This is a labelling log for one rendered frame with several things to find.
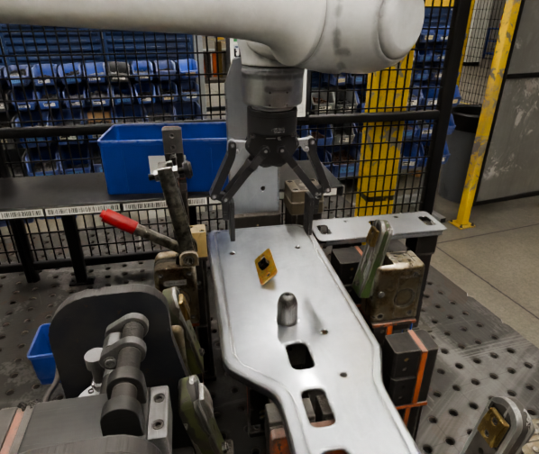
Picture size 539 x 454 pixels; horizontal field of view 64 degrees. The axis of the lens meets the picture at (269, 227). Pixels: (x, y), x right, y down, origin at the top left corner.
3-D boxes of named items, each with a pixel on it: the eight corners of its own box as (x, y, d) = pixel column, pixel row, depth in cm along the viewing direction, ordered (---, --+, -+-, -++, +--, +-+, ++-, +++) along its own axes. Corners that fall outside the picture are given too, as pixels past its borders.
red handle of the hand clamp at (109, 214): (196, 255, 70) (102, 213, 64) (190, 265, 70) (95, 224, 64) (196, 242, 73) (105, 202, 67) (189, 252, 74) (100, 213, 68)
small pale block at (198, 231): (217, 380, 94) (205, 231, 77) (201, 383, 93) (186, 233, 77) (215, 368, 97) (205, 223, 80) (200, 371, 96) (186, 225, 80)
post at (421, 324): (432, 331, 108) (453, 229, 95) (390, 337, 106) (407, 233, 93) (419, 315, 114) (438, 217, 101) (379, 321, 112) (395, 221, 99)
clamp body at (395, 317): (411, 417, 86) (443, 268, 70) (355, 427, 84) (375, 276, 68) (391, 383, 93) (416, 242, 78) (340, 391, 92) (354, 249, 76)
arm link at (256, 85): (312, 68, 58) (309, 113, 61) (296, 61, 66) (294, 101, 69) (245, 68, 57) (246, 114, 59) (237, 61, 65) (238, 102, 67)
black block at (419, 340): (426, 485, 73) (460, 354, 60) (367, 496, 72) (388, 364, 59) (404, 443, 80) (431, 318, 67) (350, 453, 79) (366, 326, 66)
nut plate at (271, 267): (278, 272, 73) (273, 267, 72) (261, 286, 73) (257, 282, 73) (269, 248, 80) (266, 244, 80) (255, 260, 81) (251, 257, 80)
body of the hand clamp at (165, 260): (209, 417, 85) (195, 266, 70) (174, 422, 84) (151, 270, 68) (207, 394, 90) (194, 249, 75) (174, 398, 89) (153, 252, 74)
